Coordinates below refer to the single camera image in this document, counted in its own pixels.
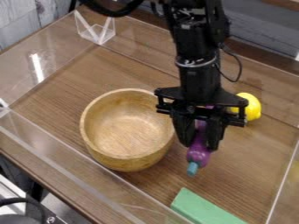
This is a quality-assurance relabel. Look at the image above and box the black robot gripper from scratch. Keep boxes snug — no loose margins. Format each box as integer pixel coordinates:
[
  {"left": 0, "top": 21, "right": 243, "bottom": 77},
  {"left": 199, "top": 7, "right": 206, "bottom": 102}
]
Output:
[{"left": 154, "top": 60, "right": 249, "bottom": 151}]

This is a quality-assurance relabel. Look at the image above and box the purple toy eggplant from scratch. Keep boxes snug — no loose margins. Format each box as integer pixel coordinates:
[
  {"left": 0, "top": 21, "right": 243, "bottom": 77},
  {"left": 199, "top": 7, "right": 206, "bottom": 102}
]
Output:
[{"left": 186, "top": 120, "right": 211, "bottom": 177}]

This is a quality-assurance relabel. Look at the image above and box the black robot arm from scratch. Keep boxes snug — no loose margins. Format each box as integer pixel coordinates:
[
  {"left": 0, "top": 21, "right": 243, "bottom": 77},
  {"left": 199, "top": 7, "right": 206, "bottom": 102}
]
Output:
[{"left": 154, "top": 0, "right": 249, "bottom": 151}]

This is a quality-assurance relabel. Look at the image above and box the brown wooden bowl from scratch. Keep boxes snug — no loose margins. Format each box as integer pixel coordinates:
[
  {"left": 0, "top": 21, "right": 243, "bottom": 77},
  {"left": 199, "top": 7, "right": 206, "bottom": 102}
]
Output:
[{"left": 79, "top": 88, "right": 174, "bottom": 172}]

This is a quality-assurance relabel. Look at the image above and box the yellow lemon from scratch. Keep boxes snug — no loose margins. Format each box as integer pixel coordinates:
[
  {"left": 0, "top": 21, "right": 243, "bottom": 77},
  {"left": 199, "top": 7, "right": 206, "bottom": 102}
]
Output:
[{"left": 238, "top": 92, "right": 262, "bottom": 122}]

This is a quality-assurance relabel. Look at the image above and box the green rectangular block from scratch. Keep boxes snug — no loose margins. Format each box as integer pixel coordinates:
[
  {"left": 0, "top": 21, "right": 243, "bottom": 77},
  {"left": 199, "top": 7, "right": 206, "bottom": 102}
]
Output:
[{"left": 171, "top": 187, "right": 247, "bottom": 224}]

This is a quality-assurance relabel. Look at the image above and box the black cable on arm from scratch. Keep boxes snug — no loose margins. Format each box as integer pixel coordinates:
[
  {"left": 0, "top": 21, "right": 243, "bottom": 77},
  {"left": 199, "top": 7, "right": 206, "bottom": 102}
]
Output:
[{"left": 215, "top": 43, "right": 243, "bottom": 83}]

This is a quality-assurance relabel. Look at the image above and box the clear acrylic corner bracket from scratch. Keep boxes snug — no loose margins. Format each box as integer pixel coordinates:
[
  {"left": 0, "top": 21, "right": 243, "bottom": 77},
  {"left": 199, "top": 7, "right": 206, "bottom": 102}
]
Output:
[{"left": 74, "top": 10, "right": 117, "bottom": 46}]

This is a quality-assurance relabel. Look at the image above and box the black cable lower left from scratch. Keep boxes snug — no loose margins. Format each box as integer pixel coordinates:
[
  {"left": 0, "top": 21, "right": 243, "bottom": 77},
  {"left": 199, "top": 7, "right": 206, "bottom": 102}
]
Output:
[{"left": 0, "top": 197, "right": 48, "bottom": 224}]

